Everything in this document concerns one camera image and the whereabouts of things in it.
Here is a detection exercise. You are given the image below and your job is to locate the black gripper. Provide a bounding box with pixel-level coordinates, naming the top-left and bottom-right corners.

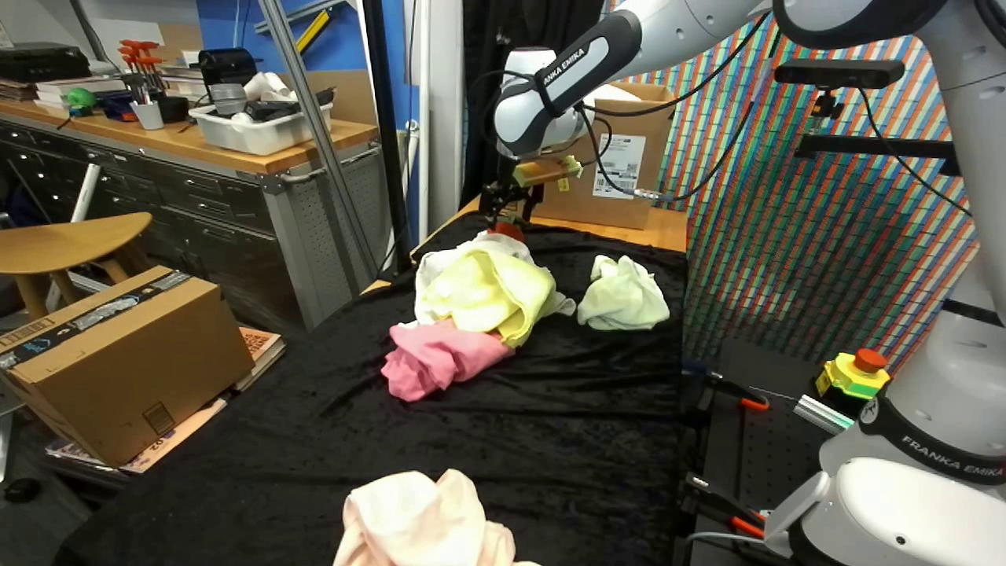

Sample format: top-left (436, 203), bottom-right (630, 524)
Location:
top-left (480, 172), bottom-right (544, 231)

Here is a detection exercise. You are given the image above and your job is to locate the large white waffle towel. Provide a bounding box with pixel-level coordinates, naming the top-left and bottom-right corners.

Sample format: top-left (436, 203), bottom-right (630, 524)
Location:
top-left (412, 231), bottom-right (579, 332)

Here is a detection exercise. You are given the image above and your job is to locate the cardboard box with white label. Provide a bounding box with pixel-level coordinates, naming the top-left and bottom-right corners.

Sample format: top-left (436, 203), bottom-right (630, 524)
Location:
top-left (530, 81), bottom-right (678, 232)

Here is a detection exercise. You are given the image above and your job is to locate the pale green white cloth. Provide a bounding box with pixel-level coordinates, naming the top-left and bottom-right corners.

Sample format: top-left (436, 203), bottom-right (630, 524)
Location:
top-left (577, 252), bottom-right (673, 336)

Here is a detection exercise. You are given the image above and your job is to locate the black vertical pole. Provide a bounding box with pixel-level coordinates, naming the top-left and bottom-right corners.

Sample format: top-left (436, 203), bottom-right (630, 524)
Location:
top-left (359, 0), bottom-right (419, 280)

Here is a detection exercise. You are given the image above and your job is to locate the pink cloth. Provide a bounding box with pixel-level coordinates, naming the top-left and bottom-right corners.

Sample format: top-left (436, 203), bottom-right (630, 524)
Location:
top-left (376, 319), bottom-right (519, 405)

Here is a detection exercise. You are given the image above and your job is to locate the silver metal pole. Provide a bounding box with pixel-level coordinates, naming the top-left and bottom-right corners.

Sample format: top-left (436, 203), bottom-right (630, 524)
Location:
top-left (254, 0), bottom-right (396, 285)

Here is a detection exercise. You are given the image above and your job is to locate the black velvet tablecloth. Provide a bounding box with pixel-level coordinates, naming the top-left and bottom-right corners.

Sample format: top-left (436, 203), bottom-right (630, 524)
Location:
top-left (49, 224), bottom-right (703, 566)

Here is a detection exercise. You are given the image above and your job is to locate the white plastic bin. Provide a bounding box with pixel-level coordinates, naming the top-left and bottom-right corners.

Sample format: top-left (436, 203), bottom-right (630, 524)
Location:
top-left (185, 99), bottom-right (340, 158)

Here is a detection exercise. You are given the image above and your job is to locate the black box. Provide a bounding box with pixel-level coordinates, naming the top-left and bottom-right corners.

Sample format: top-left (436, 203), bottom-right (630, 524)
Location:
top-left (199, 47), bottom-right (261, 88)

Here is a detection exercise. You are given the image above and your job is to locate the peach cloth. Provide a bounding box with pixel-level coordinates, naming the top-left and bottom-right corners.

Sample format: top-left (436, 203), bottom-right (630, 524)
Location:
top-left (331, 466), bottom-right (538, 566)

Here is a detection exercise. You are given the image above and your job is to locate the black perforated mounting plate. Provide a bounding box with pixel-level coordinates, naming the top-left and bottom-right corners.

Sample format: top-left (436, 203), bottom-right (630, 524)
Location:
top-left (695, 344), bottom-right (842, 566)

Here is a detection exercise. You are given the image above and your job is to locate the white cup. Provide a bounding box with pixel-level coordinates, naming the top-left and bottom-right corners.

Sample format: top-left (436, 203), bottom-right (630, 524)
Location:
top-left (130, 99), bottom-right (171, 131)

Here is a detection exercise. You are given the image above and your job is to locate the black horizontal bar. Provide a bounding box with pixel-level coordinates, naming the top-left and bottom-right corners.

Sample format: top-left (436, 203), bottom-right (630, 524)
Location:
top-left (793, 131), bottom-right (961, 175)

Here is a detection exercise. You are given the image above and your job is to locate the yellow red emergency stop button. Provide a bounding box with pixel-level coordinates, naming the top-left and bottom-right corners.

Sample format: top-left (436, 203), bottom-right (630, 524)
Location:
top-left (815, 345), bottom-right (893, 402)

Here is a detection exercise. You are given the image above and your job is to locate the grey workbench with wooden top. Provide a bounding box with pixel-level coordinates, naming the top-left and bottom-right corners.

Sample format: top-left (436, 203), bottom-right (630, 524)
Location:
top-left (0, 99), bottom-right (396, 341)

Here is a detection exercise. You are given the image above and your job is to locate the small orange figure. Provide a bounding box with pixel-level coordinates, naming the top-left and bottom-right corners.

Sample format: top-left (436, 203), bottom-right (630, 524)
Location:
top-left (116, 37), bottom-right (168, 75)

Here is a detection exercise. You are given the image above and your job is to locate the long cardboard box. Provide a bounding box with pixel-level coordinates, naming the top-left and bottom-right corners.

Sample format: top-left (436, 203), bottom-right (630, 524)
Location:
top-left (0, 261), bottom-right (254, 468)

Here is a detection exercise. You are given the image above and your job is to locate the wooden stool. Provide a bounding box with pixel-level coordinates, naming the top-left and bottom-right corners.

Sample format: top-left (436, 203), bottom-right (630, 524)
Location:
top-left (0, 210), bottom-right (155, 319)

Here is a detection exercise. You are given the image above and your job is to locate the black flat case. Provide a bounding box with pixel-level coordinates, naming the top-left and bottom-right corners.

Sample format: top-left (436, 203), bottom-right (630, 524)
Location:
top-left (0, 42), bottom-right (90, 84)

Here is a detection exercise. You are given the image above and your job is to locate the tan wrist camera mount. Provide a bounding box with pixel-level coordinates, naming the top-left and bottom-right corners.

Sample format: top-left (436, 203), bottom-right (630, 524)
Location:
top-left (513, 156), bottom-right (586, 191)

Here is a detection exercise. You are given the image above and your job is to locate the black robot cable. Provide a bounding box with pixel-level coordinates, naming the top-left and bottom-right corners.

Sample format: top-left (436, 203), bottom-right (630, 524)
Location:
top-left (572, 9), bottom-right (779, 207)

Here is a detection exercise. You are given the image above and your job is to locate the orange-handled tool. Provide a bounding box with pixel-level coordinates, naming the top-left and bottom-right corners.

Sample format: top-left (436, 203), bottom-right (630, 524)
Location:
top-left (684, 475), bottom-right (774, 544)
top-left (684, 365), bottom-right (777, 414)

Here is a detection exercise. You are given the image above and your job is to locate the black stereo camera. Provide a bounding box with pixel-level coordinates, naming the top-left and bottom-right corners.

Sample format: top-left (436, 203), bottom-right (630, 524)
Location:
top-left (769, 58), bottom-right (910, 119)

